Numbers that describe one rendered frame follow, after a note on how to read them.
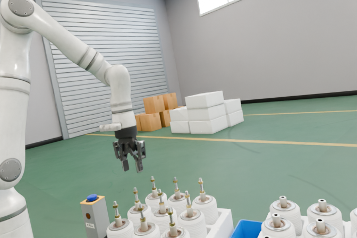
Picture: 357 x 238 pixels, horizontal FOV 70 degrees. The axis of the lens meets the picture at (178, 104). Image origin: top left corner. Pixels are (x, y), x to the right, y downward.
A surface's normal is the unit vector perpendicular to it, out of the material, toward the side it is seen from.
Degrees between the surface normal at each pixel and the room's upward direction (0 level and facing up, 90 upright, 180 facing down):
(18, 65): 58
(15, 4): 79
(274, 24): 90
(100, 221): 90
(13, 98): 86
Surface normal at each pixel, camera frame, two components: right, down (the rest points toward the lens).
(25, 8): 0.61, -0.20
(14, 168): 0.91, -0.15
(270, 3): -0.71, 0.17
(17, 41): 0.55, -0.51
